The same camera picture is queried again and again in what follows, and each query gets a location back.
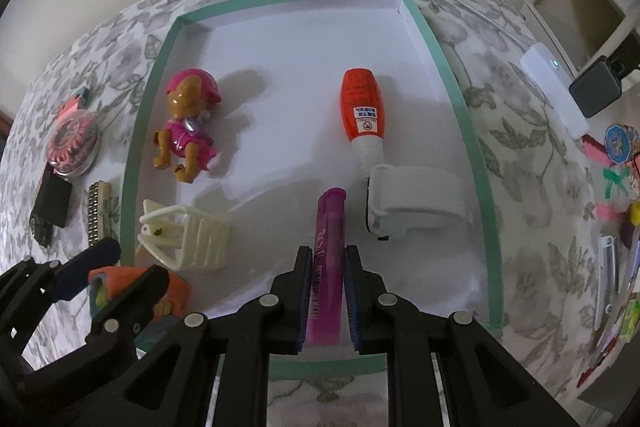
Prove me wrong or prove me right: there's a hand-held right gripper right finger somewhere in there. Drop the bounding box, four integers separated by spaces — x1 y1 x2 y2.
342 245 581 427

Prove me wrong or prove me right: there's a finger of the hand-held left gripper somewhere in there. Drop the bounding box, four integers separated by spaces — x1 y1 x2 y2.
0 237 122 324
85 264 171 358

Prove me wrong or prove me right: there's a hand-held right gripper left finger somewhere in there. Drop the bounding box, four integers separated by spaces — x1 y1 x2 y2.
112 246 313 427

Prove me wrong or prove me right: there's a purple pencil lead case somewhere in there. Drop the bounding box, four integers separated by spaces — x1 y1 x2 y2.
306 188 347 347

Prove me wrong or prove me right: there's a black toy car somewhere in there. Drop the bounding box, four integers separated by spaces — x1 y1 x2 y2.
29 213 55 249

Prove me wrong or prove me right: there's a black cube charger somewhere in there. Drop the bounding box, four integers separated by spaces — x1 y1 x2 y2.
31 169 74 229

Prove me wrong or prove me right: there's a cream hair claw clip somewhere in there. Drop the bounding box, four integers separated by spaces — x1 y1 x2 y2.
136 199 232 273

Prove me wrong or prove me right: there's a round tin of hair ties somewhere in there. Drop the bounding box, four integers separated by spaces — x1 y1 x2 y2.
47 109 103 178

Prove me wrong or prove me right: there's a white plastic clip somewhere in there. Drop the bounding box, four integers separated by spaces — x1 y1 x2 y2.
364 163 475 240

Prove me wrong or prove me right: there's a pink hair clip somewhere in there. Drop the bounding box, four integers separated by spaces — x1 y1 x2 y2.
56 88 91 118

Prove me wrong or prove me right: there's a pink puppy toy figure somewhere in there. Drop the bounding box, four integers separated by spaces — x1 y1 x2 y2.
152 68 221 182

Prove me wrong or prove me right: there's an orange glue bottle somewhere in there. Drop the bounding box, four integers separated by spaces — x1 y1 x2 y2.
340 68 387 170

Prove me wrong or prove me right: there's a teal cardboard box tray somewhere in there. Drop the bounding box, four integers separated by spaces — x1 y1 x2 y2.
117 0 502 380

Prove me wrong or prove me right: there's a silver nail clipper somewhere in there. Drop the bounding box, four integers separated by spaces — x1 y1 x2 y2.
592 234 621 333

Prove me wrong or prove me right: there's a green packet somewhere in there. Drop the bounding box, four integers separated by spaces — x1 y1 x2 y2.
619 299 640 340

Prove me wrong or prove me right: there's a smartphone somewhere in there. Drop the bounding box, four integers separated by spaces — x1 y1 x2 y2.
617 237 640 308

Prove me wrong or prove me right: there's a red crochet trim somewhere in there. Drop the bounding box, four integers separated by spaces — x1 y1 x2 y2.
582 134 613 165

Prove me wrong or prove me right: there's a green ribbon bow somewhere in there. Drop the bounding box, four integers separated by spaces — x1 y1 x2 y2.
602 167 631 200

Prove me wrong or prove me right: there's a white power strip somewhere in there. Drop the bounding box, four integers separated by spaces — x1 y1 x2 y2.
519 42 591 138

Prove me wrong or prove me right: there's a round cartoon tin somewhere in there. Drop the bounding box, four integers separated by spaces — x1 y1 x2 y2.
604 123 636 165

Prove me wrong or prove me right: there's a black power bank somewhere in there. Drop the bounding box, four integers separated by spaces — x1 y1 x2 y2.
569 56 625 118

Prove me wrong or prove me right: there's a white cable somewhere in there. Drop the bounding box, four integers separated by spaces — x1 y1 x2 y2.
395 0 526 45

